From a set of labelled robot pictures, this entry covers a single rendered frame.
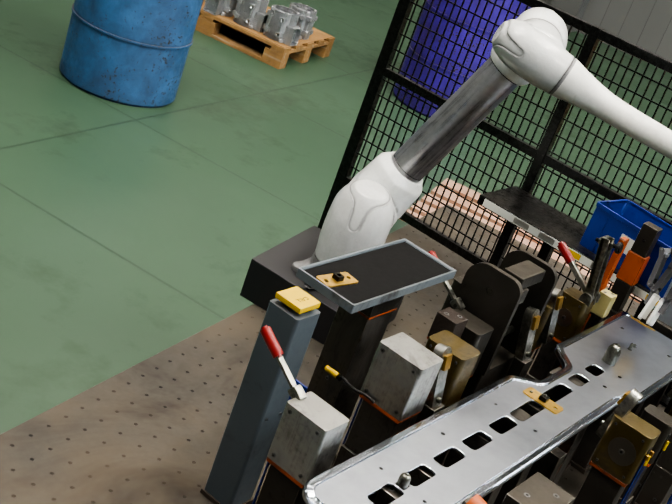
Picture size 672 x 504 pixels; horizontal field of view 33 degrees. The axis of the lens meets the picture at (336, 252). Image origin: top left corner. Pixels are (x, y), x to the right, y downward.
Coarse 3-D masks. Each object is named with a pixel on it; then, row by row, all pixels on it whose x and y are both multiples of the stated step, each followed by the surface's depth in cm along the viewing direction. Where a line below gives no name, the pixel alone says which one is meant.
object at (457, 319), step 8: (440, 312) 227; (448, 312) 228; (456, 312) 229; (440, 320) 226; (448, 320) 225; (456, 320) 226; (464, 320) 227; (432, 328) 228; (440, 328) 227; (448, 328) 226; (456, 328) 225; (464, 328) 229
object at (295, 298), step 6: (294, 288) 201; (300, 288) 202; (276, 294) 198; (282, 294) 198; (288, 294) 199; (294, 294) 199; (300, 294) 200; (306, 294) 201; (282, 300) 197; (288, 300) 197; (294, 300) 197; (300, 300) 198; (306, 300) 199; (312, 300) 200; (288, 306) 197; (294, 306) 196; (300, 306) 196; (306, 306) 197; (312, 306) 198; (318, 306) 200; (300, 312) 196
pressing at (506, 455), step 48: (576, 336) 262; (624, 336) 272; (528, 384) 234; (624, 384) 249; (432, 432) 205; (480, 432) 211; (528, 432) 216; (576, 432) 224; (336, 480) 182; (384, 480) 187; (432, 480) 191; (480, 480) 196
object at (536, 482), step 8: (528, 480) 195; (536, 480) 196; (544, 480) 197; (520, 488) 192; (528, 488) 193; (536, 488) 194; (544, 488) 195; (552, 488) 196; (560, 488) 196; (512, 496) 189; (520, 496) 190; (528, 496) 191; (536, 496) 192; (544, 496) 193; (552, 496) 193; (560, 496) 194; (568, 496) 195
